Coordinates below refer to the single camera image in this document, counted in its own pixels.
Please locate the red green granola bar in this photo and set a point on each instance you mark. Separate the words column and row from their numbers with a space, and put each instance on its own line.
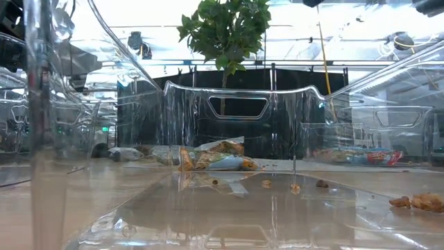
column 329, row 156

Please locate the light blue red granola bar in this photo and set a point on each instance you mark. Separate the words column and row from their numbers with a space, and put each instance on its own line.
column 357, row 158

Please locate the clear plastic bin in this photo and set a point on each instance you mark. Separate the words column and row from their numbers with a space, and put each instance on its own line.
column 69, row 139
column 243, row 208
column 399, row 139

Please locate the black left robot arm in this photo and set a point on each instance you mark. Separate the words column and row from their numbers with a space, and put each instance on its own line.
column 12, row 21

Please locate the blue white granola bar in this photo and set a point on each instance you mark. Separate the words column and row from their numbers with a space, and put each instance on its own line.
column 166, row 155

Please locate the green plant in black pot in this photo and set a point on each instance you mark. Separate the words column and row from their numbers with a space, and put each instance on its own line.
column 225, row 31

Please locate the grey woven placemat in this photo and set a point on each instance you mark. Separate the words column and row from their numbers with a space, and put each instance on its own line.
column 277, row 165

